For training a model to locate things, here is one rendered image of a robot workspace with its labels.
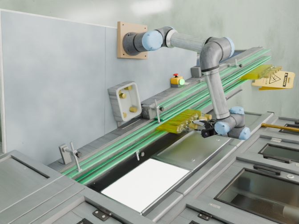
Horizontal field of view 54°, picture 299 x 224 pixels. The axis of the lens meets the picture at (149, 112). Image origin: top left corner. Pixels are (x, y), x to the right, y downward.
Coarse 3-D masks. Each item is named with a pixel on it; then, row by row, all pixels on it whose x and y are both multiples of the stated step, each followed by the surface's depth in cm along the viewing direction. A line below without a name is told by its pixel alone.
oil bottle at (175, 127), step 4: (164, 124) 196; (168, 124) 193; (172, 124) 192; (176, 124) 191; (180, 124) 190; (156, 128) 203; (160, 128) 200; (164, 128) 197; (168, 128) 194; (172, 128) 191; (176, 128) 189; (180, 128) 188; (176, 132) 190; (180, 132) 190
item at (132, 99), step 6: (132, 84) 191; (126, 90) 194; (132, 90) 194; (126, 96) 195; (132, 96) 196; (138, 96) 193; (120, 102) 182; (126, 102) 196; (132, 102) 198; (138, 102) 194; (120, 108) 183; (126, 108) 196; (138, 108) 197; (126, 114) 195; (132, 114) 194; (138, 114) 195; (126, 120) 188
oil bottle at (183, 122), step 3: (174, 117) 202; (168, 120) 200; (171, 120) 198; (174, 120) 197; (177, 120) 196; (180, 120) 195; (183, 120) 194; (186, 120) 194; (183, 123) 192; (186, 123) 192; (183, 126) 192
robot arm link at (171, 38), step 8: (168, 32) 177; (176, 32) 178; (168, 40) 178; (176, 40) 174; (184, 40) 170; (192, 40) 167; (200, 40) 164; (208, 40) 159; (216, 40) 154; (224, 40) 155; (184, 48) 174; (192, 48) 168; (200, 48) 163; (224, 48) 152; (232, 48) 156; (224, 56) 153
